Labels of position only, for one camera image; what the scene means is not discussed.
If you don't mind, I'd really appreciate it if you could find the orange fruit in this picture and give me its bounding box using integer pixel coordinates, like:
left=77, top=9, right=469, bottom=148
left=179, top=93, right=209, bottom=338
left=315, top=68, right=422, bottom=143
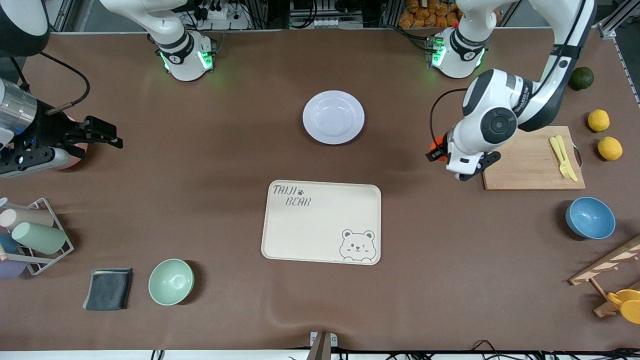
left=429, top=133, right=449, bottom=162

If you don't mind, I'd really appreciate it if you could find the white round plate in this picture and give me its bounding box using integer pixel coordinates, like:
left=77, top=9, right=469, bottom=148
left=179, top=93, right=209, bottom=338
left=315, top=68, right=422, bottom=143
left=302, top=90, right=366, bottom=146

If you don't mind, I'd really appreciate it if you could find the wooden cutting board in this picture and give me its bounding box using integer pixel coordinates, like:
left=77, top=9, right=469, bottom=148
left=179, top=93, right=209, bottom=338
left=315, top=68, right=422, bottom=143
left=482, top=125, right=586, bottom=191

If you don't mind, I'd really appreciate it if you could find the beige cup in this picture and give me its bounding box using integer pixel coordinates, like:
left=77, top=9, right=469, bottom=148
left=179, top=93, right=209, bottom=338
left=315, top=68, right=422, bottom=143
left=0, top=207, right=55, bottom=231

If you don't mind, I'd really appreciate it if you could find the mint green cup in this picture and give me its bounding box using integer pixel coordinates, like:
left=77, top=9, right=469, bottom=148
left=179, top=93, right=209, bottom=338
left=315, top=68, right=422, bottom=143
left=11, top=221, right=68, bottom=255

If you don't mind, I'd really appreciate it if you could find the blue cup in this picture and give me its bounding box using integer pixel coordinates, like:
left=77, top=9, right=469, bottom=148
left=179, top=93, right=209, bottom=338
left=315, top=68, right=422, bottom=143
left=0, top=232, right=21, bottom=254

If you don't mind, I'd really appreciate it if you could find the blue bowl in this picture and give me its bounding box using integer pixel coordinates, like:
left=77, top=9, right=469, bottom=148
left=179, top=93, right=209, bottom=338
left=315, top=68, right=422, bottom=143
left=565, top=196, right=617, bottom=240

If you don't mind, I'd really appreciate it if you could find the yellow lemon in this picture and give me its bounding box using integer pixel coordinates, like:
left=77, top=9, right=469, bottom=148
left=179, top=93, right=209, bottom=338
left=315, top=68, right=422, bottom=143
left=597, top=136, right=624, bottom=161
left=587, top=109, right=611, bottom=133

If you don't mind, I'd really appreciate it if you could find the dark green lime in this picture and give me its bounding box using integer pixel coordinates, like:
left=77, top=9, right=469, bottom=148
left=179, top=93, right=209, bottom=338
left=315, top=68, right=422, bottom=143
left=570, top=66, right=595, bottom=91

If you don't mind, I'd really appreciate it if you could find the cream tray with bear print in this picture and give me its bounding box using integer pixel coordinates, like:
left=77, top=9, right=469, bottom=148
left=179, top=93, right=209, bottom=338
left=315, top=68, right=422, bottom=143
left=261, top=180, right=382, bottom=266

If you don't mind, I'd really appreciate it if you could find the pile of orange fruits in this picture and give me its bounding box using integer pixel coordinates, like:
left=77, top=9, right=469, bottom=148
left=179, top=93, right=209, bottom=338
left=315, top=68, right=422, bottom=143
left=398, top=0, right=463, bottom=29

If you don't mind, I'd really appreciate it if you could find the purple cup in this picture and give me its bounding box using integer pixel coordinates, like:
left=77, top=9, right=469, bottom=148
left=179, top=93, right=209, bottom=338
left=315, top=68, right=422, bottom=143
left=0, top=259, right=27, bottom=280

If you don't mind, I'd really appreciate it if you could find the dark grey folded cloth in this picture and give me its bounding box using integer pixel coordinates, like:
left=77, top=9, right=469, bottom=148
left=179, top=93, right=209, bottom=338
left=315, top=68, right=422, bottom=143
left=82, top=268, right=134, bottom=312

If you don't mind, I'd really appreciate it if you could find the pale green bowl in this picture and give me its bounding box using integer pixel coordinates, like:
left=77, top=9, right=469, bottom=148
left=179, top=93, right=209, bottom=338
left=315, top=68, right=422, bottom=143
left=148, top=258, right=195, bottom=306

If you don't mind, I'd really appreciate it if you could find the wooden drying rack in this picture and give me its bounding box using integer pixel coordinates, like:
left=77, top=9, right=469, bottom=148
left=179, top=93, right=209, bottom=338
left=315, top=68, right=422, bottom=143
left=569, top=235, right=640, bottom=318

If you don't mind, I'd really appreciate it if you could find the white power strip with plugs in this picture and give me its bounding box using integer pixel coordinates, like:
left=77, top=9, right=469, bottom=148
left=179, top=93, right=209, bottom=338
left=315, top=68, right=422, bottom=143
left=195, top=0, right=251, bottom=30

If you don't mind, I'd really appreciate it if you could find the yellow mug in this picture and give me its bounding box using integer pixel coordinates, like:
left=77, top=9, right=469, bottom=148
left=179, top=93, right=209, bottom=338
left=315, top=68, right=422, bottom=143
left=607, top=288, right=640, bottom=325

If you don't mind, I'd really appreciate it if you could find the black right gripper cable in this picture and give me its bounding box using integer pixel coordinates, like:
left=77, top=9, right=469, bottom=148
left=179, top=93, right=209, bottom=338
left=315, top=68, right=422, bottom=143
left=10, top=51, right=91, bottom=111

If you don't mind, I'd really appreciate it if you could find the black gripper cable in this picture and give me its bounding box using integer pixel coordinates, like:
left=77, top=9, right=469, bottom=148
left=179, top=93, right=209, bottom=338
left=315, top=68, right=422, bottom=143
left=430, top=88, right=468, bottom=151
left=10, top=51, right=91, bottom=111

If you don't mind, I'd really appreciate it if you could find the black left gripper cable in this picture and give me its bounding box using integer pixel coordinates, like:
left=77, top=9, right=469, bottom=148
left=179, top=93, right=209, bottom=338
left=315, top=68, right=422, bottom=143
left=430, top=88, right=468, bottom=151

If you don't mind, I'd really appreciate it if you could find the grey wire cup rack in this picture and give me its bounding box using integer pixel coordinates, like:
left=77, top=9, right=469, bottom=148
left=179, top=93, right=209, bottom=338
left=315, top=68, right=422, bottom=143
left=0, top=197, right=75, bottom=276

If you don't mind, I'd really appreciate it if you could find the aluminium frame post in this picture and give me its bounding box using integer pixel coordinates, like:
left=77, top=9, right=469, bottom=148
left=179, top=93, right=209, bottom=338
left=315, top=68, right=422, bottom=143
left=597, top=0, right=640, bottom=40

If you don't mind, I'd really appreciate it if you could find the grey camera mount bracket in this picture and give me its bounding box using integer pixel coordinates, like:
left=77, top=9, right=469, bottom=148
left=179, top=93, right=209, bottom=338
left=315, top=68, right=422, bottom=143
left=306, top=331, right=339, bottom=360

